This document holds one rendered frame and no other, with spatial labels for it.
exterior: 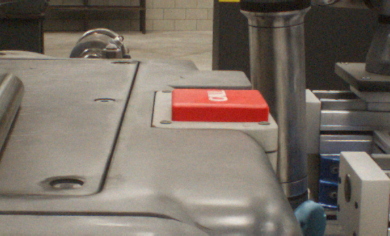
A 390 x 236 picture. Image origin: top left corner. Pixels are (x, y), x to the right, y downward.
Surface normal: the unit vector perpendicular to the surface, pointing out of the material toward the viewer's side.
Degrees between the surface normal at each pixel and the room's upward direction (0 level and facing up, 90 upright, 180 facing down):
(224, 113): 90
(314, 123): 90
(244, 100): 0
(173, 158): 0
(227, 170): 0
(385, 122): 90
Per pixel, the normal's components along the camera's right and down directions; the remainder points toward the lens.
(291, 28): 0.46, 0.22
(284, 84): 0.09, 0.28
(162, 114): 0.02, -0.98
